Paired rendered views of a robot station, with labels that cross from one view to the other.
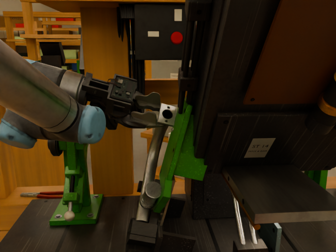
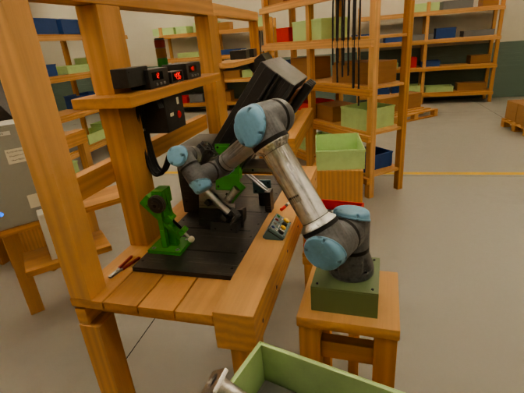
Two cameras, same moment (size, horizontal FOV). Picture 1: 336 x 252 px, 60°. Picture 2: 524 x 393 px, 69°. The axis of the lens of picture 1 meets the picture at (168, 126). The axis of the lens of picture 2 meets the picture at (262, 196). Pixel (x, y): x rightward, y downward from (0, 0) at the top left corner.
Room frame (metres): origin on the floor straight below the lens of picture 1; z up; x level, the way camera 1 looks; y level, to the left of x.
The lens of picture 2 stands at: (-0.10, 1.47, 1.69)
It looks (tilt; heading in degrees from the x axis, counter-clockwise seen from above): 22 degrees down; 291
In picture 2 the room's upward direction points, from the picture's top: 5 degrees counter-clockwise
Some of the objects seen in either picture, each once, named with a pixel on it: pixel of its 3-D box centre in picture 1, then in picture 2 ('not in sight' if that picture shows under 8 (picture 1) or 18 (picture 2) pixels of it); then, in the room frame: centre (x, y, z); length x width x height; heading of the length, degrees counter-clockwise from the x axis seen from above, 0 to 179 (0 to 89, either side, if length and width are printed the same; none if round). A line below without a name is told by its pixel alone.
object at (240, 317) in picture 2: not in sight; (283, 227); (0.42, -0.14, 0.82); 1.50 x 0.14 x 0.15; 94
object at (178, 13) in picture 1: (164, 33); (164, 112); (0.90, 0.01, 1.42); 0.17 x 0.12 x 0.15; 94
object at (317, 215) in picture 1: (257, 171); (248, 166); (0.61, -0.20, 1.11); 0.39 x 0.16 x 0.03; 4
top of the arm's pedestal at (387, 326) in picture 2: not in sight; (350, 297); (0.03, 0.35, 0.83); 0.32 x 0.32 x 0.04; 2
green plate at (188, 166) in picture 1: (187, 144); (229, 164); (0.63, -0.05, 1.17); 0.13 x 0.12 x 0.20; 94
